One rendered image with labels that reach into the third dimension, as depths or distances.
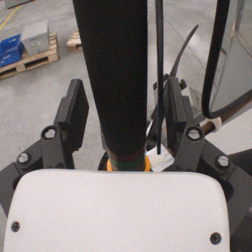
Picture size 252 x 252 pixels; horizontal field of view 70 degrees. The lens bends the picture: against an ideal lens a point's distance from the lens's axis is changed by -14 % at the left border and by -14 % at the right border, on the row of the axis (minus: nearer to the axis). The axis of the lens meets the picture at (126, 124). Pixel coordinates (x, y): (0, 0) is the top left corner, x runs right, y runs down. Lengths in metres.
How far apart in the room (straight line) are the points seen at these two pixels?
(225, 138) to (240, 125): 0.06
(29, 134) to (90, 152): 0.73
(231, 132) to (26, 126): 2.11
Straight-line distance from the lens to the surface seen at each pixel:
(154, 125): 0.44
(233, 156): 0.36
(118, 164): 0.17
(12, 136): 2.40
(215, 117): 0.27
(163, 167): 0.24
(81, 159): 1.90
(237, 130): 0.60
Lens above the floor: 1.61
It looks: 52 degrees down
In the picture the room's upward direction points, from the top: 5 degrees counter-clockwise
